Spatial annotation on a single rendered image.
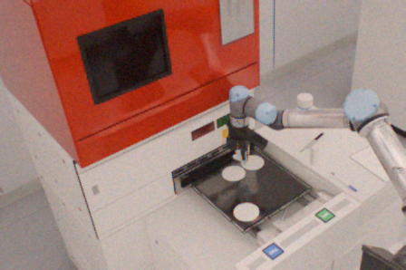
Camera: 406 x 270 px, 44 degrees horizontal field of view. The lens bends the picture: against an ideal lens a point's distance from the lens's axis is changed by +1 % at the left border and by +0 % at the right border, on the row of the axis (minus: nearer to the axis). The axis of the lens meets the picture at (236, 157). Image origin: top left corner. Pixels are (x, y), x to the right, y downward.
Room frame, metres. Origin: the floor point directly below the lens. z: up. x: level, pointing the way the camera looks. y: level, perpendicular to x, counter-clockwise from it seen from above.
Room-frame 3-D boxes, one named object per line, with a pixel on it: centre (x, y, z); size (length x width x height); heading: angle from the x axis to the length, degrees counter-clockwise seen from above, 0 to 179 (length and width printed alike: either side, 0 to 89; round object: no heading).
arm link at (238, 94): (1.62, -0.02, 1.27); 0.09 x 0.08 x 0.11; 48
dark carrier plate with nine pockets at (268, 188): (1.55, -0.05, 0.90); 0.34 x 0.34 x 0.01; 37
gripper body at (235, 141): (1.63, -0.01, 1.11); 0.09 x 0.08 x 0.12; 71
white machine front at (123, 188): (1.61, 0.24, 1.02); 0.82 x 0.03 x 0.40; 127
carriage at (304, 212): (1.35, -0.22, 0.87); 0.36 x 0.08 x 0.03; 127
